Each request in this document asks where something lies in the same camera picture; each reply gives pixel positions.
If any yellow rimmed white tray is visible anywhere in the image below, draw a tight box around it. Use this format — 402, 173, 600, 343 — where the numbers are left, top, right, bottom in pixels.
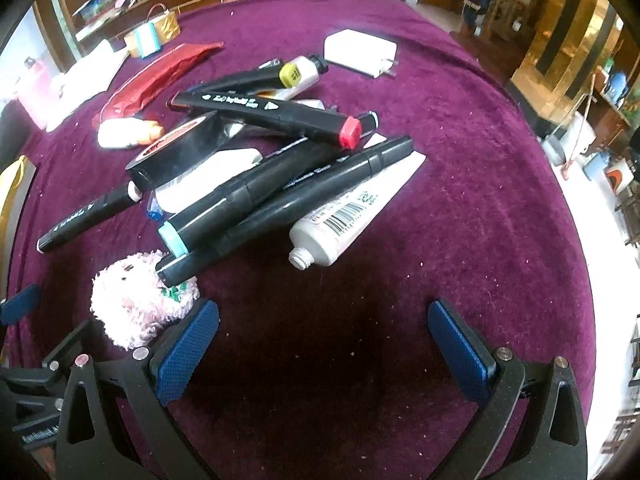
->
0, 155, 37, 301

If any black electrical tape roll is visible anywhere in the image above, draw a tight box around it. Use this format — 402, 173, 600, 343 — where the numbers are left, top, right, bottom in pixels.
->
125, 112, 230, 192

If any white power adapter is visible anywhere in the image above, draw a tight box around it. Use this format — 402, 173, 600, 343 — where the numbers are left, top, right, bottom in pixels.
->
323, 29, 397, 78

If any red foil packet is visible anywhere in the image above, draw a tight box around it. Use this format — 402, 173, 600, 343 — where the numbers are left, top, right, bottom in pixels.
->
92, 41, 224, 128

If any white barcode cream tube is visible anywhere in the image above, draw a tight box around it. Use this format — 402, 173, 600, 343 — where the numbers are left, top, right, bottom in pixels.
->
288, 152, 426, 271

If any yellow packing tape roll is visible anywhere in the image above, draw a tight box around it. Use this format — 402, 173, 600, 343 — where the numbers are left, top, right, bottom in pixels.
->
124, 3, 181, 58

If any black marker blue cap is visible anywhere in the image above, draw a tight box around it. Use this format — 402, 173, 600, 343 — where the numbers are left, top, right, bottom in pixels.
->
158, 139, 344, 257

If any white bottle orange cap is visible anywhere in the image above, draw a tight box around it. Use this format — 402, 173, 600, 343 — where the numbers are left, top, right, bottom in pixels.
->
96, 117, 165, 150

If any black marker plain cap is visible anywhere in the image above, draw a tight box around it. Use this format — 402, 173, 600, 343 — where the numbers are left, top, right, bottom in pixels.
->
155, 136, 413, 286

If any white folded cloth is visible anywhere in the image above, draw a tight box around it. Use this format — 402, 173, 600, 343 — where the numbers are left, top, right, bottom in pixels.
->
29, 40, 130, 132

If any black marker red cap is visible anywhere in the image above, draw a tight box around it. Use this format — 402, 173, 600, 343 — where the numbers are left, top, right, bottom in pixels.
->
169, 91, 364, 150

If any white tube black cap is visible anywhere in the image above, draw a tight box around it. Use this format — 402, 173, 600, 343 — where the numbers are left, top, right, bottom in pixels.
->
257, 54, 329, 101

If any black marker yellow cap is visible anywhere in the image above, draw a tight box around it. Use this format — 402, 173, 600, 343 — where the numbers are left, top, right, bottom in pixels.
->
191, 64, 282, 94

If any black marker white end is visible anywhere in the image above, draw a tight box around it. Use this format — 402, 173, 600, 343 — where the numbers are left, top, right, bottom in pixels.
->
36, 181, 143, 254

